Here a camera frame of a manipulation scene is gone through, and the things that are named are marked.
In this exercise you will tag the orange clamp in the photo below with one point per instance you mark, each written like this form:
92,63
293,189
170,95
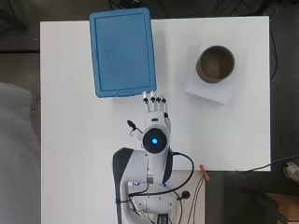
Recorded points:
204,173

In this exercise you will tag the wooden perforated board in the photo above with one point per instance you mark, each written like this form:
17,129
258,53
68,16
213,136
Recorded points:
285,207

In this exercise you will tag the brown round tub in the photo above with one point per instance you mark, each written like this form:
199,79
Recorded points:
215,63

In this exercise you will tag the person's foot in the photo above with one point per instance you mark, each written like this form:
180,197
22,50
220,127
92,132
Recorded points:
292,171

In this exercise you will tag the blue plastic box lid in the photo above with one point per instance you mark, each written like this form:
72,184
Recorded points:
123,53

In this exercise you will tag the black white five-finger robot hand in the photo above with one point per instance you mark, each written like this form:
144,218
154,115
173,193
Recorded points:
155,116

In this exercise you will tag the white seven-joint robot arm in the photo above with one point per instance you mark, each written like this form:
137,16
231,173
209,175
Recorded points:
154,169

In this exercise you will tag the grey fabric cover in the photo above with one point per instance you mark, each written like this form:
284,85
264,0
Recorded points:
17,155

